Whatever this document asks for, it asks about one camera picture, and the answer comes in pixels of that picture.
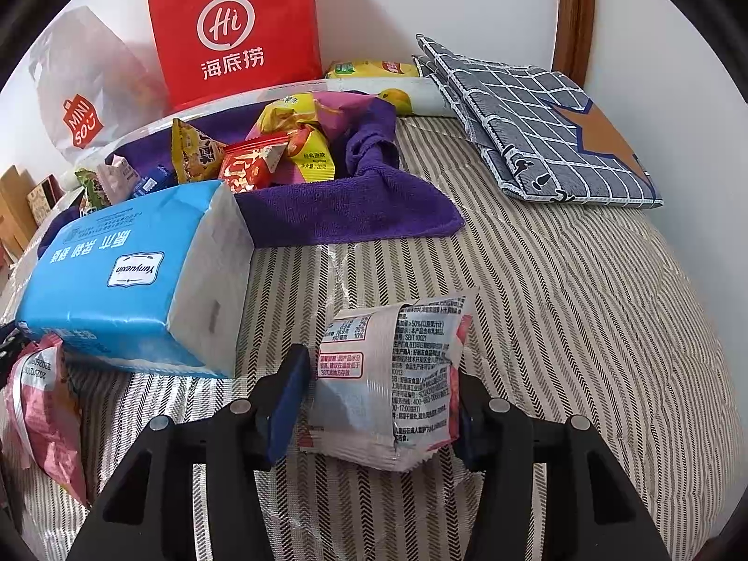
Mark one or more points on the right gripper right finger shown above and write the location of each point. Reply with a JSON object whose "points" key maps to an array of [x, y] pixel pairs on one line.
{"points": [[593, 511]]}

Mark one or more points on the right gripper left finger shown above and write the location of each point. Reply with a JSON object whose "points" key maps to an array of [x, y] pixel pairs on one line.
{"points": [[145, 511]]}

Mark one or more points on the pink white snack packet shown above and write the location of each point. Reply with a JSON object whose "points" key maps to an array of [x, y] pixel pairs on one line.
{"points": [[117, 178]]}

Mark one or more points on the blue snack packet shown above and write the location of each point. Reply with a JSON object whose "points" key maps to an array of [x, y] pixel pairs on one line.
{"points": [[157, 179]]}

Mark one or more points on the pink yellow snack packet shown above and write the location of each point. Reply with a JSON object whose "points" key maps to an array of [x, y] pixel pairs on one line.
{"points": [[336, 111]]}

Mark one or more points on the pink snack packet front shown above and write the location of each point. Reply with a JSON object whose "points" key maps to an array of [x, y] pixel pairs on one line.
{"points": [[45, 417]]}

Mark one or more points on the blue tissue pack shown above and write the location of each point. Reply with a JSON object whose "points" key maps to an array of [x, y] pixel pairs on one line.
{"points": [[154, 284]]}

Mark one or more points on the pink dotted snack packet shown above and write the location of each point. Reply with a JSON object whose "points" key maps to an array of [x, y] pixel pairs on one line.
{"points": [[385, 389]]}

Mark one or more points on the wooden headboard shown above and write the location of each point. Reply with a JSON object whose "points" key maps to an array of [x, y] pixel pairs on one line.
{"points": [[17, 221]]}

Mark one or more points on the brown framed picture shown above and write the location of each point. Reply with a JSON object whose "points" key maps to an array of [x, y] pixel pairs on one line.
{"points": [[43, 197]]}

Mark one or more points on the red snack packet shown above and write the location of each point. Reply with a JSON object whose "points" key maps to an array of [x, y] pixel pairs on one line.
{"points": [[250, 165]]}

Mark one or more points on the grey checked folded fabric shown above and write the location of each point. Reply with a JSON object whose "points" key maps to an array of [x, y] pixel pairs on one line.
{"points": [[541, 136]]}

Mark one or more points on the purple towel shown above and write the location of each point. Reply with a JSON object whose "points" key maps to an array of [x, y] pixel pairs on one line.
{"points": [[372, 199]]}

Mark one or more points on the white Miniso plastic bag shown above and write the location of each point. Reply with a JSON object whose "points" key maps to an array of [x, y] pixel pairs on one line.
{"points": [[91, 89]]}

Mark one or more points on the rolled fruit print mat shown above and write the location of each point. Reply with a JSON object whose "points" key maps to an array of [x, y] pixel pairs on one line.
{"points": [[229, 119]]}

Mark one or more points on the red paper shopping bag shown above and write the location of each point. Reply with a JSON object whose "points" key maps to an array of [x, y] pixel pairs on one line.
{"points": [[213, 48]]}

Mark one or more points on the yellow bag by wall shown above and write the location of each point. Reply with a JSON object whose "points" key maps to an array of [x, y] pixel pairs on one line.
{"points": [[368, 68]]}

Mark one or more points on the brown door frame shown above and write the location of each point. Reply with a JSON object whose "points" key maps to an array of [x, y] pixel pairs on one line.
{"points": [[573, 38]]}

